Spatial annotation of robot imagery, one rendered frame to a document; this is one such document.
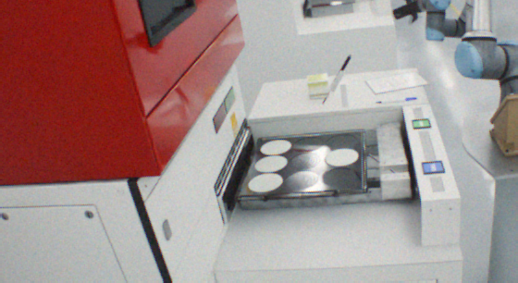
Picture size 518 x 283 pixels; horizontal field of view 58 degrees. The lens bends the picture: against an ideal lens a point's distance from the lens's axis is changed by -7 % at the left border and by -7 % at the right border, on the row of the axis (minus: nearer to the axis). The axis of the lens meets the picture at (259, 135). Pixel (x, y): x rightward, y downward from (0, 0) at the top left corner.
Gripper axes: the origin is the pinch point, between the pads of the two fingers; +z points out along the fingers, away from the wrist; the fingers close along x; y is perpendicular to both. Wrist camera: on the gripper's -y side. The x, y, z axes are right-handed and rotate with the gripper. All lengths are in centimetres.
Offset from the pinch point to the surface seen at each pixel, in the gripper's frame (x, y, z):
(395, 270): -51, -67, -102
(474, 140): -46, -16, -59
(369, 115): -26, -45, -49
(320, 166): -30, -69, -65
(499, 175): -51, -22, -81
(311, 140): -26, -66, -48
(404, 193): -41, -53, -84
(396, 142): -35, -43, -59
